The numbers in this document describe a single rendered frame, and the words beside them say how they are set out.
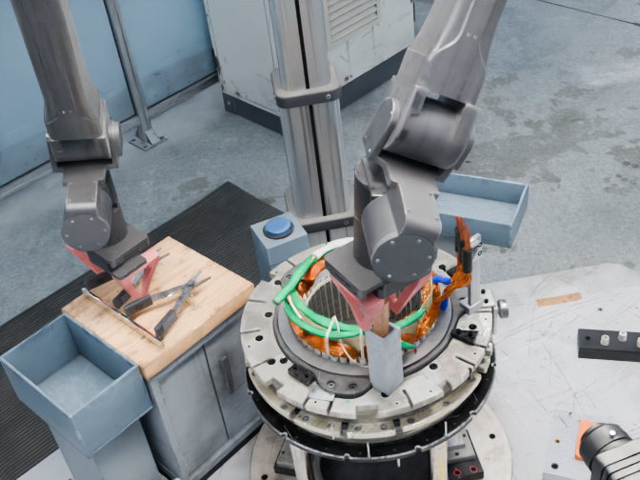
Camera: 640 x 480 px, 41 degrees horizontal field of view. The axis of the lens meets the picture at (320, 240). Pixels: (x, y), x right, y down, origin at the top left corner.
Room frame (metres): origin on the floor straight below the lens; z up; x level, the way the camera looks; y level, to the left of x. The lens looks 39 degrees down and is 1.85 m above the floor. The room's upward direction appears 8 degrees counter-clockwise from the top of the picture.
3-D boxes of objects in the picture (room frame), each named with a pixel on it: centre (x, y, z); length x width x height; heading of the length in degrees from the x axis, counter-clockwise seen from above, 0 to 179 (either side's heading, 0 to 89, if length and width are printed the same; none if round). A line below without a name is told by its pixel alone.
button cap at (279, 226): (1.07, 0.06, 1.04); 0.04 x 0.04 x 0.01
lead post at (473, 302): (0.77, -0.18, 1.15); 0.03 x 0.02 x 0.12; 123
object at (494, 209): (1.07, -0.20, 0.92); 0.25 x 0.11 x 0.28; 61
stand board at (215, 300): (0.91, 0.24, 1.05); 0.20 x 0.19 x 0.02; 133
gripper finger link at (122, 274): (0.91, 0.26, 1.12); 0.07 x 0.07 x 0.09; 43
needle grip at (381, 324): (0.67, -0.05, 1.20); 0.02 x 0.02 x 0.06
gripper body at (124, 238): (0.92, 0.28, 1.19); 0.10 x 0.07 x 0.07; 43
